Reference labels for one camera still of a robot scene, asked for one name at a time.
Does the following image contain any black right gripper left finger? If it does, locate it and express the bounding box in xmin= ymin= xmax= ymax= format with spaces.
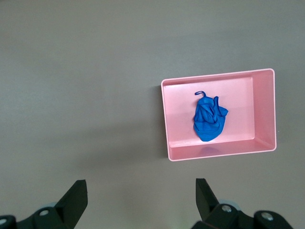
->
xmin=0 ymin=179 xmax=89 ymax=229

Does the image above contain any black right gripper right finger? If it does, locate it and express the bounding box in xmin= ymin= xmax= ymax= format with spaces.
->
xmin=193 ymin=177 xmax=296 ymax=229

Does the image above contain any blue glove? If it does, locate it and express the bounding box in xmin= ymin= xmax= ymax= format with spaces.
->
xmin=192 ymin=90 xmax=229 ymax=142

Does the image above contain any pink plastic bin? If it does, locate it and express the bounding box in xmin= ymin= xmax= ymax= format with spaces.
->
xmin=161 ymin=68 xmax=277 ymax=162

